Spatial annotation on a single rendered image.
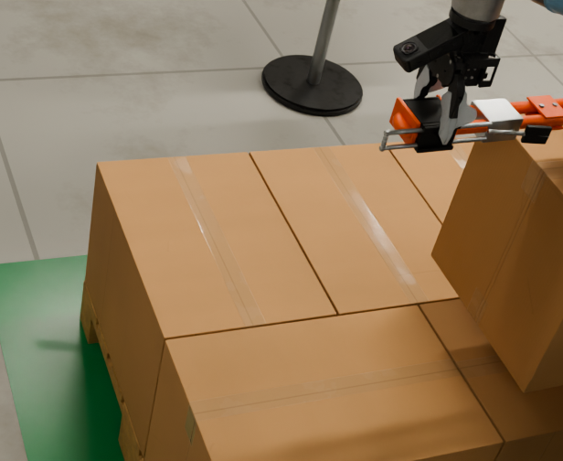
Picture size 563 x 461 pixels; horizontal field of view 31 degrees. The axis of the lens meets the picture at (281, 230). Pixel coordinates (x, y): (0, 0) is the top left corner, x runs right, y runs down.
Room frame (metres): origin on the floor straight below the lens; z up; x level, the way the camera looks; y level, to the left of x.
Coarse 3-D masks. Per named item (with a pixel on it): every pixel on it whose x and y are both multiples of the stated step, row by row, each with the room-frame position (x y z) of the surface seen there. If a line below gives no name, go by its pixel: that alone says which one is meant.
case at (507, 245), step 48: (480, 144) 1.76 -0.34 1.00; (528, 144) 1.68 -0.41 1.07; (480, 192) 1.72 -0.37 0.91; (528, 192) 1.61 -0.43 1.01; (480, 240) 1.67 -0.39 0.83; (528, 240) 1.57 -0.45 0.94; (480, 288) 1.63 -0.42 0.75; (528, 288) 1.53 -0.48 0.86; (528, 336) 1.48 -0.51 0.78; (528, 384) 1.44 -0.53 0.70
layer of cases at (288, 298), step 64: (128, 192) 1.90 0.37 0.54; (192, 192) 1.96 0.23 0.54; (256, 192) 2.02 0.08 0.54; (320, 192) 2.09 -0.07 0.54; (384, 192) 2.16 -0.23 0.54; (448, 192) 2.23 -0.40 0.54; (128, 256) 1.71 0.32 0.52; (192, 256) 1.73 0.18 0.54; (256, 256) 1.79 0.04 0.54; (320, 256) 1.85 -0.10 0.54; (384, 256) 1.90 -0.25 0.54; (128, 320) 1.66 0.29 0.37; (192, 320) 1.54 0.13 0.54; (256, 320) 1.59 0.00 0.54; (320, 320) 1.64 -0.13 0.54; (384, 320) 1.69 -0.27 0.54; (448, 320) 1.74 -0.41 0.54; (128, 384) 1.61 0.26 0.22; (192, 384) 1.37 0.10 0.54; (256, 384) 1.41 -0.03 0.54; (320, 384) 1.45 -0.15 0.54; (384, 384) 1.50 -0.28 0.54; (448, 384) 1.54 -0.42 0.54; (512, 384) 1.59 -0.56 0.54; (192, 448) 1.27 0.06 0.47; (256, 448) 1.25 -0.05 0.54; (320, 448) 1.29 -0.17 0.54; (384, 448) 1.33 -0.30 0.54; (448, 448) 1.37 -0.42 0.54; (512, 448) 1.44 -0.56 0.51
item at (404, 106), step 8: (440, 96) 1.50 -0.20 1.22; (400, 104) 1.45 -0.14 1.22; (408, 104) 1.45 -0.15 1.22; (416, 104) 1.46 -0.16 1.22; (424, 104) 1.47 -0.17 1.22; (432, 104) 1.47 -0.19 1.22; (440, 104) 1.48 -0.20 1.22; (392, 112) 1.47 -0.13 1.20; (400, 112) 1.45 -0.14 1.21; (408, 112) 1.43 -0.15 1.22; (416, 112) 1.44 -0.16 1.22; (424, 112) 1.44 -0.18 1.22; (432, 112) 1.45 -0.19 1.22; (440, 112) 1.45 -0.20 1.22; (408, 120) 1.43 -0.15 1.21; (416, 120) 1.41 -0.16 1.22; (424, 120) 1.42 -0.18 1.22; (432, 120) 1.43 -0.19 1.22; (400, 136) 1.43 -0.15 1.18; (416, 136) 1.41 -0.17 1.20
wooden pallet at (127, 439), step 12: (84, 288) 1.97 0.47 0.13; (84, 300) 1.96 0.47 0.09; (84, 312) 1.95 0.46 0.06; (84, 324) 1.94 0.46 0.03; (96, 324) 1.86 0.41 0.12; (96, 336) 1.91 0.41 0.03; (108, 360) 1.75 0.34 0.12; (120, 396) 1.64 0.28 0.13; (120, 432) 1.61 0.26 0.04; (132, 432) 1.54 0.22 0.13; (120, 444) 1.60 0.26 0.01; (132, 444) 1.53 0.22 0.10; (132, 456) 1.52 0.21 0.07
